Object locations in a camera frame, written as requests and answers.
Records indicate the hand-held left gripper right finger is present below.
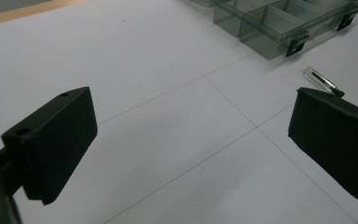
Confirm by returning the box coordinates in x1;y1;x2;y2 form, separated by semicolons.
287;87;358;201

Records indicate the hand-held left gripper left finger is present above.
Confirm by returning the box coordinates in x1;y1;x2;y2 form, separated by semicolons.
0;86;99;206

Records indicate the small metal hair clip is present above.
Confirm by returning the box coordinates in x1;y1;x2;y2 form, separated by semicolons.
303;66;346;98

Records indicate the clear plastic compartment box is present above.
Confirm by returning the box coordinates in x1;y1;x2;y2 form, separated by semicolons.
186;0;358;61

